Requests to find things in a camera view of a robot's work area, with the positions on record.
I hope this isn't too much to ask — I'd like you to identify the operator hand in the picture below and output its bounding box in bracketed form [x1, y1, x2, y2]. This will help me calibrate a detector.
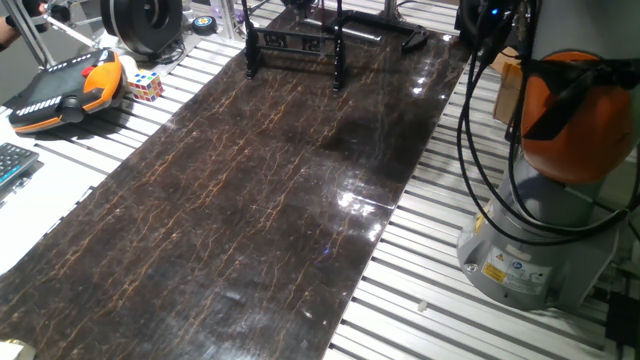
[20, 0, 50, 34]

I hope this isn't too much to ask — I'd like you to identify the operator forearm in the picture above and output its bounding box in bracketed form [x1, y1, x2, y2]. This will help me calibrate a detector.
[0, 14, 24, 52]

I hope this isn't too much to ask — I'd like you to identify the black pen rack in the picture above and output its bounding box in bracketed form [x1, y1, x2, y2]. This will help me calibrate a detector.
[241, 0, 350, 94]

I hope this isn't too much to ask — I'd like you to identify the black handheld controller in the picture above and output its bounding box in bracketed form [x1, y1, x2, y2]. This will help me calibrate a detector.
[47, 2, 72, 24]

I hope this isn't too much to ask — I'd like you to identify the orange black teach pendant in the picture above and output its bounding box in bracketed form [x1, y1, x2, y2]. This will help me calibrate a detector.
[7, 47, 126, 135]

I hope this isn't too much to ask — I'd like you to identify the large black round device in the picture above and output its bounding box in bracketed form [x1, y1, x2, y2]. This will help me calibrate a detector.
[99, 0, 184, 57]

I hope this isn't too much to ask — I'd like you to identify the small white ball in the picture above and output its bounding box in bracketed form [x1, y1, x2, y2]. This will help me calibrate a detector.
[118, 54, 139, 76]

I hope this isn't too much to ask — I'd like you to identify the colourful puzzle cube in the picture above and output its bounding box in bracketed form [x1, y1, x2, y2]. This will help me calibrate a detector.
[128, 69, 165, 104]

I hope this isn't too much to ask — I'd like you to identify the dark computer keyboard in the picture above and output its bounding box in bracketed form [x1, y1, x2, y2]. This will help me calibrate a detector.
[0, 142, 41, 191]

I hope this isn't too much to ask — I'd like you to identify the small round black puck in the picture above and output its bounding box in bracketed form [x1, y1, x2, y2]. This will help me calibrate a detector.
[192, 14, 218, 37]

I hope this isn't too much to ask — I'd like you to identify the dark marble pattern mat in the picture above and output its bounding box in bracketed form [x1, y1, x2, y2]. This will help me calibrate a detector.
[0, 2, 471, 360]

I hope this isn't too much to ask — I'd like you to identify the pale corner object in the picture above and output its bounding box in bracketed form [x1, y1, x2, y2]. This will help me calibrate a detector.
[0, 339, 37, 360]

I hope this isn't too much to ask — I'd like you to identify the brown cardboard box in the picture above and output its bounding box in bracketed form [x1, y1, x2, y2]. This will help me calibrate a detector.
[492, 47, 526, 126]

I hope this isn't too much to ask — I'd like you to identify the silver metal stand frame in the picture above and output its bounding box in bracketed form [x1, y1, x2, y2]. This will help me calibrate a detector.
[5, 0, 104, 70]

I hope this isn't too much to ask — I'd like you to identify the slim aluminium profile post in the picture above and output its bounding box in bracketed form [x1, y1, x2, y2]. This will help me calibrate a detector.
[217, 0, 246, 42]

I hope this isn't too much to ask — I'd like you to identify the black strap on arm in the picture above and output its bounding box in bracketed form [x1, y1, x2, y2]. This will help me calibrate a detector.
[517, 52, 640, 142]

